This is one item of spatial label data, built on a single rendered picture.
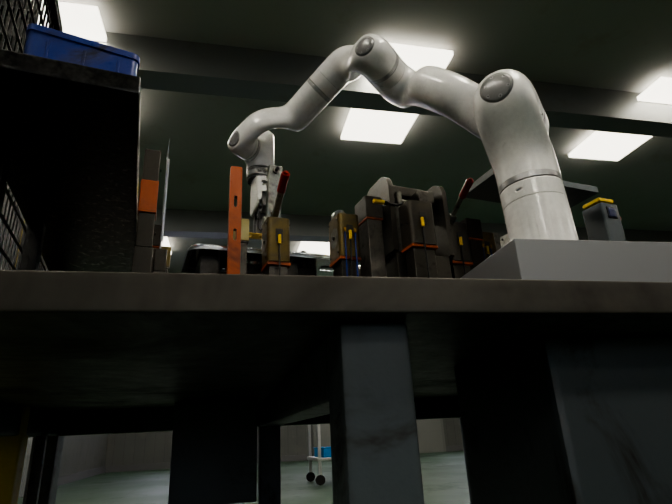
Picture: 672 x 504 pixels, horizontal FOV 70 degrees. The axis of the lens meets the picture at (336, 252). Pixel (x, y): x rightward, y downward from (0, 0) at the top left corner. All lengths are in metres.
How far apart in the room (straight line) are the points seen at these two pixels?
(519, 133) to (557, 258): 0.33
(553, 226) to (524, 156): 0.15
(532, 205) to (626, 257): 0.21
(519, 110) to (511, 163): 0.10
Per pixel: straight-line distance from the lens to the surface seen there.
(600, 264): 0.81
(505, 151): 1.03
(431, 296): 0.53
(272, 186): 1.28
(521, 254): 0.74
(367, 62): 1.27
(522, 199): 0.98
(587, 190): 1.54
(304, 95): 1.44
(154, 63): 3.82
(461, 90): 1.18
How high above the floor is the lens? 0.55
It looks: 20 degrees up
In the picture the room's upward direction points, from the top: 3 degrees counter-clockwise
